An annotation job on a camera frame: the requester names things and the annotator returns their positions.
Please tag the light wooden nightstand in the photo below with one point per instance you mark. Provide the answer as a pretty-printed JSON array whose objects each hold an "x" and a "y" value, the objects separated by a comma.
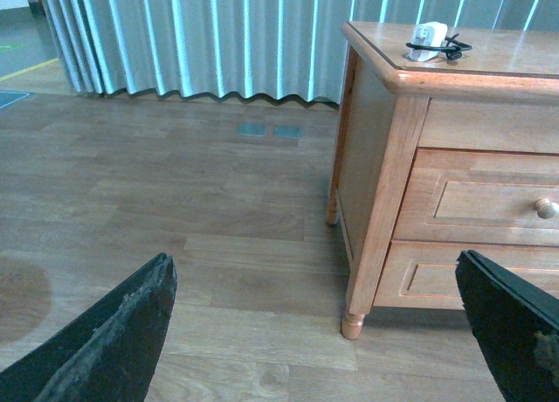
[{"x": 500, "y": 97}]

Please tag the round wooden drawer knob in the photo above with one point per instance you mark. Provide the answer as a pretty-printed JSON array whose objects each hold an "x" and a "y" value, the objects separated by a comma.
[{"x": 546, "y": 209}]

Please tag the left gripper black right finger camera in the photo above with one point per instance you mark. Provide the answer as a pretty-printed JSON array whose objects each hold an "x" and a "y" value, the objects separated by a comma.
[{"x": 516, "y": 326}]

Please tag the metal floor socket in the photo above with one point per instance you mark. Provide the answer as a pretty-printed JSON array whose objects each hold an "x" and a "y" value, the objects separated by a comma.
[
  {"x": 287, "y": 131},
  {"x": 251, "y": 129}
]

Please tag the white charger block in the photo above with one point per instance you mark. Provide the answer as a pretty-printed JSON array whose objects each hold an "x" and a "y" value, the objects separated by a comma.
[{"x": 424, "y": 38}]

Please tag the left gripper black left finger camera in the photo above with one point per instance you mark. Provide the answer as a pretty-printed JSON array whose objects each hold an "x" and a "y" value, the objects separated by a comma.
[{"x": 109, "y": 352}]

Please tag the left metal floor socket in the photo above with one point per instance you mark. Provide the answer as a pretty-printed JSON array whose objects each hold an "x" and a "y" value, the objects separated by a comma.
[{"x": 251, "y": 129}]

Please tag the grey pleated curtain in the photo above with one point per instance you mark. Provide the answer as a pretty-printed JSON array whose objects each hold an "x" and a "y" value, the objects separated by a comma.
[{"x": 248, "y": 47}]

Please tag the right metal floor socket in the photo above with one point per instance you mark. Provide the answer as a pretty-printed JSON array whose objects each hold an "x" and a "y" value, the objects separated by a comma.
[{"x": 287, "y": 131}]

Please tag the wooden drawer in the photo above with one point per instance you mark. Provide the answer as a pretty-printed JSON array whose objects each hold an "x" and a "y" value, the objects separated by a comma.
[
  {"x": 479, "y": 197},
  {"x": 422, "y": 274}
]

